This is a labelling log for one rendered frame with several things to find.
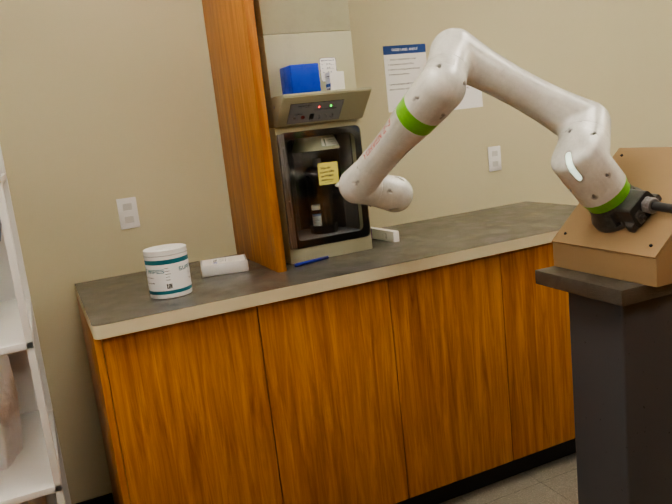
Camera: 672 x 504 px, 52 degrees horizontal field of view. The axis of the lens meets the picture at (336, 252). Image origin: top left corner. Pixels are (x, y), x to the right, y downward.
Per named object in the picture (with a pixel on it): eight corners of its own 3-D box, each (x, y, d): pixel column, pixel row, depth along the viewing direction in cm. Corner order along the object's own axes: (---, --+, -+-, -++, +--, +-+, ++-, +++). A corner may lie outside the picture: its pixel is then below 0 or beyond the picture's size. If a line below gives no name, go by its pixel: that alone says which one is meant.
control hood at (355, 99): (273, 127, 229) (270, 97, 228) (360, 118, 242) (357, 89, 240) (285, 126, 219) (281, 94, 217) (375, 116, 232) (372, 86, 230)
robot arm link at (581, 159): (632, 163, 180) (593, 113, 173) (631, 203, 170) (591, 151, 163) (586, 183, 189) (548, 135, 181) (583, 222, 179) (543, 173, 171)
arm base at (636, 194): (695, 197, 165) (683, 181, 162) (658, 244, 163) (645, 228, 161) (616, 186, 189) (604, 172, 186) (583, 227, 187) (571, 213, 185)
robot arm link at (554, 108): (622, 105, 184) (449, 9, 179) (621, 142, 174) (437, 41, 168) (591, 137, 194) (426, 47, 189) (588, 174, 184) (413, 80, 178)
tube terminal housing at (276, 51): (267, 255, 261) (240, 46, 246) (344, 241, 273) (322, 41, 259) (290, 264, 238) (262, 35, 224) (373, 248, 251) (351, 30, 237)
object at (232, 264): (201, 271, 244) (199, 260, 243) (246, 264, 247) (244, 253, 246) (202, 278, 232) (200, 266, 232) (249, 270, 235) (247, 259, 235)
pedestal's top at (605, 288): (717, 282, 176) (717, 266, 175) (621, 306, 164) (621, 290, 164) (622, 263, 205) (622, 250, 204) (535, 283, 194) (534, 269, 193)
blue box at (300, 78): (282, 96, 229) (279, 68, 227) (309, 93, 232) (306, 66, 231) (293, 93, 219) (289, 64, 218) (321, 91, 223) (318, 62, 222)
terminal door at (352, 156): (291, 250, 237) (277, 133, 230) (370, 235, 249) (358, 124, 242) (292, 250, 237) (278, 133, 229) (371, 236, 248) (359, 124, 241)
